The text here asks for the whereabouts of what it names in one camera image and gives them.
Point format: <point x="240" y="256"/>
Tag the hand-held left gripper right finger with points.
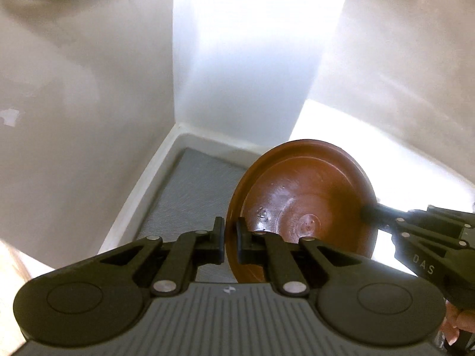
<point x="242" y="244"/>

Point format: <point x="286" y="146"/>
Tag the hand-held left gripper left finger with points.
<point x="219" y="243"/>

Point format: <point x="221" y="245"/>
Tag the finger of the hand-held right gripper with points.
<point x="378" y="213"/>

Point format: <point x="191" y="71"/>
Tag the brown plate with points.
<point x="297" y="193"/>

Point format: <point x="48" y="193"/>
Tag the person's right hand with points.
<point x="458" y="324"/>

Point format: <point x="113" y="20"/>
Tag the grey mat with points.
<point x="193" y="193"/>

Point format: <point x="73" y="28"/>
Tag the light wooden board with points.
<point x="11" y="285"/>

